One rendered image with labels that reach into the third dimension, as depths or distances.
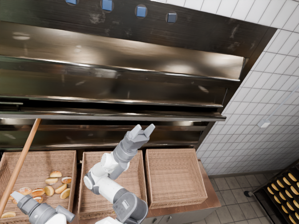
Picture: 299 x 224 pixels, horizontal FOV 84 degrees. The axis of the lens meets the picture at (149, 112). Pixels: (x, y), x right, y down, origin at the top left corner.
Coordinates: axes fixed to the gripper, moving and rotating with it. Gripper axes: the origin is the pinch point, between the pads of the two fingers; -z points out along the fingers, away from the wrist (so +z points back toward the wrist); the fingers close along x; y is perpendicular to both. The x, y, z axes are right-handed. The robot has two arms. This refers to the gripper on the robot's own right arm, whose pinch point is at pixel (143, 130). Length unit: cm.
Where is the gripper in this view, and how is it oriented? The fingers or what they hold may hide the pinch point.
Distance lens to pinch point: 67.8
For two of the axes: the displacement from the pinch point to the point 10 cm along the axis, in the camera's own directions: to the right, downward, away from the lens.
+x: -6.4, -0.3, -7.6
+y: -5.2, -7.2, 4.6
